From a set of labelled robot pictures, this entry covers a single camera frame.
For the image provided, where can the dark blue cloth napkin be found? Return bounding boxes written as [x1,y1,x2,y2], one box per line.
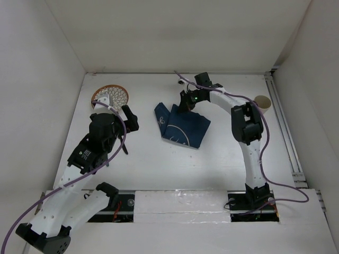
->
[154,102,211,149]

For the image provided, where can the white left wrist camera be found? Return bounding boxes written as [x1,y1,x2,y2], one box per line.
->
[92,96,110,114]

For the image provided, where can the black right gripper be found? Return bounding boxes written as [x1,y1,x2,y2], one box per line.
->
[177,88,203,113]

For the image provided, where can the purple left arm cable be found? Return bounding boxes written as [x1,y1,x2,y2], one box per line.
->
[2,100,127,248]

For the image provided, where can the aluminium rail right side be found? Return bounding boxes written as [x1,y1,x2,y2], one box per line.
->
[264,72,309,189]

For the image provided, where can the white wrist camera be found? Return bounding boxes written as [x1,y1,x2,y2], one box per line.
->
[177,79,187,85]
[92,96,110,114]

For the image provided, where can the black table knife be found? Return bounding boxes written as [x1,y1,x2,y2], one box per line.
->
[119,134,129,155]

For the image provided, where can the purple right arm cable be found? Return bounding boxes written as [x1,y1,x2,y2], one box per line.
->
[173,70,310,216]

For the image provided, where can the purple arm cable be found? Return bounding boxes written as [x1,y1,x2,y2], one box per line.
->
[2,100,127,248]
[173,70,310,216]

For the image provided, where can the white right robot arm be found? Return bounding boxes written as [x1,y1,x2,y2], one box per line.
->
[178,72,273,213]

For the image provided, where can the floral plate with orange rim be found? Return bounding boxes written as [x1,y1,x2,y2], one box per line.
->
[91,85,129,112]

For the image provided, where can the beige paper cup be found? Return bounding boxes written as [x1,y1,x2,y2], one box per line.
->
[254,95,272,114]

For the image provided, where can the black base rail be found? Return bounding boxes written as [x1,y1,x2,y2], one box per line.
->
[89,190,279,224]

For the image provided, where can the white foam block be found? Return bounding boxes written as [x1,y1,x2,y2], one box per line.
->
[133,190,230,224]

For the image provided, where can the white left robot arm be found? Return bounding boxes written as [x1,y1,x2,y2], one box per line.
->
[15,103,139,253]

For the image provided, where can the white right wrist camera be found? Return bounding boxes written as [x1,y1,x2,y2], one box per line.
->
[177,79,187,85]

